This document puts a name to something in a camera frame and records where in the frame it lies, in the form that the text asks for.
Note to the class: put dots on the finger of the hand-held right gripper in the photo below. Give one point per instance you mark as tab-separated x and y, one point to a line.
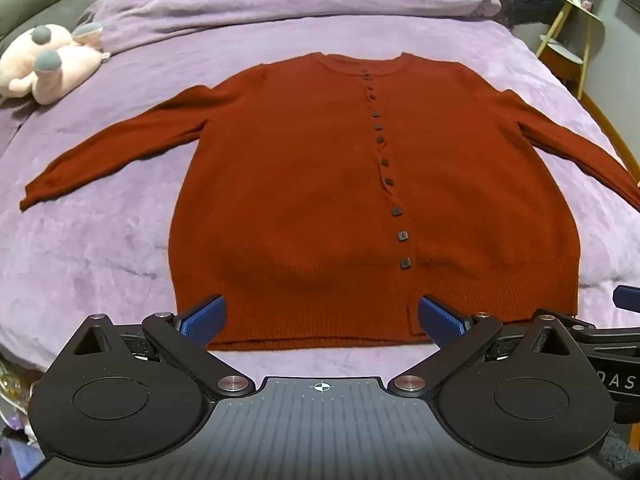
628	298

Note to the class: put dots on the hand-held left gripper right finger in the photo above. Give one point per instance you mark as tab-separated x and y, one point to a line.
441	320

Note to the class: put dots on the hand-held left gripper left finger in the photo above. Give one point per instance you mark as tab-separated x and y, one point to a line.
202	319

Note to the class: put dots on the red knit button cardigan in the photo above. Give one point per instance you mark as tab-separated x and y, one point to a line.
300	185

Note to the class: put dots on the black clothes pile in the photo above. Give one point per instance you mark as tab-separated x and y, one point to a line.
532	2

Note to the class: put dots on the yellow side shelf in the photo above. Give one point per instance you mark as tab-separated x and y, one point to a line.
565	35

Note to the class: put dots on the pink plush toy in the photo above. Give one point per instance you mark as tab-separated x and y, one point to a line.
65	67

